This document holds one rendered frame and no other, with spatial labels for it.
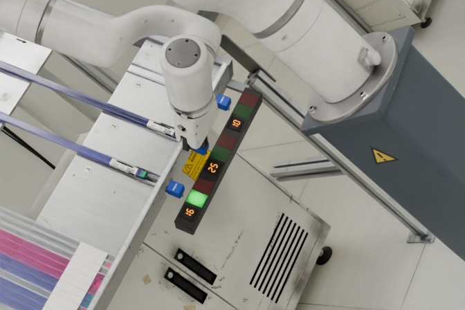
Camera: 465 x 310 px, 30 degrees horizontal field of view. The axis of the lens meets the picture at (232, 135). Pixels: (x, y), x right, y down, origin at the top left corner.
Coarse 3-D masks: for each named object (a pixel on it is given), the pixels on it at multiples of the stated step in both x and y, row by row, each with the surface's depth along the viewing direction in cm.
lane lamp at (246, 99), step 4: (244, 92) 185; (244, 96) 185; (248, 96) 184; (252, 96) 184; (256, 96) 184; (240, 100) 184; (244, 100) 184; (248, 100) 184; (252, 100) 184; (256, 100) 184; (244, 104) 184; (248, 104) 184; (252, 104) 183
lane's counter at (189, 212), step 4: (184, 208) 173; (188, 208) 173; (192, 208) 173; (196, 208) 173; (184, 212) 173; (188, 212) 173; (192, 212) 172; (196, 212) 172; (180, 216) 172; (184, 216) 172; (188, 216) 172; (192, 216) 172; (196, 216) 172; (188, 220) 172; (192, 220) 172
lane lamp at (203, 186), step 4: (200, 180) 176; (204, 180) 176; (196, 184) 175; (200, 184) 175; (204, 184) 175; (208, 184) 175; (212, 184) 175; (192, 188) 175; (196, 188) 175; (200, 188) 175; (204, 188) 175; (208, 188) 175; (204, 192) 174; (208, 192) 174
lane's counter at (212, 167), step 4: (208, 160) 178; (208, 164) 177; (212, 164) 177; (216, 164) 177; (220, 164) 177; (204, 168) 177; (208, 168) 177; (212, 168) 177; (216, 168) 177; (220, 168) 177; (208, 172) 176; (212, 172) 176; (216, 172) 176
